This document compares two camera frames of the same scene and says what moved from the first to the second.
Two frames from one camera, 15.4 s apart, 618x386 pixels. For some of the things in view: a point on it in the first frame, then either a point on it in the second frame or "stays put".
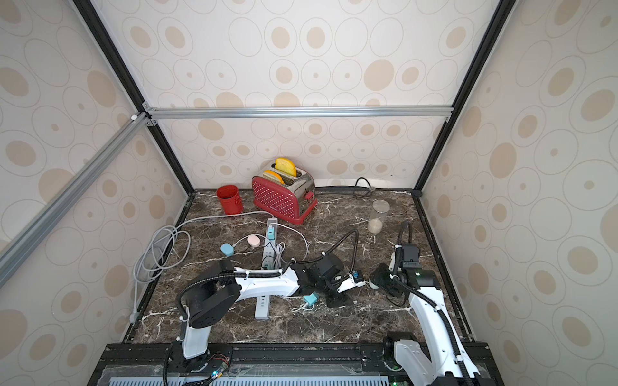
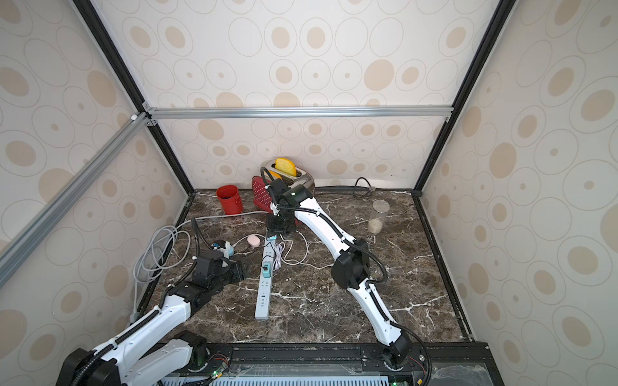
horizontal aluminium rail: (268, 112) stays put
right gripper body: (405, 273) to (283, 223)
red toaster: (290, 201) stays put
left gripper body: (330, 289) to (232, 273)
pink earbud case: (253, 240) stays put
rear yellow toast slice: (286, 166) stays put
